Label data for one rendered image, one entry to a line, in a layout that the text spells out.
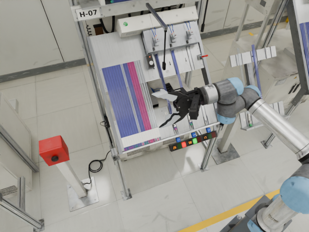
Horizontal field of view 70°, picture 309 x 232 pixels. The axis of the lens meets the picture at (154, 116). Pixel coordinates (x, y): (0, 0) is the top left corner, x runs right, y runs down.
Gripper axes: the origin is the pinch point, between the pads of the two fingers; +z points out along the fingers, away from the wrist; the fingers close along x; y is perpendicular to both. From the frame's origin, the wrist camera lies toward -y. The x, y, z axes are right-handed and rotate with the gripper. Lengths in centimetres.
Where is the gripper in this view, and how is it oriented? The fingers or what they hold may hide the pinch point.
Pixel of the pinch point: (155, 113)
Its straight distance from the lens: 82.7
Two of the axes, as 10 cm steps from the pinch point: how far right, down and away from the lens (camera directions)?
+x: -1.9, -8.2, -5.5
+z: -9.5, 2.8, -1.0
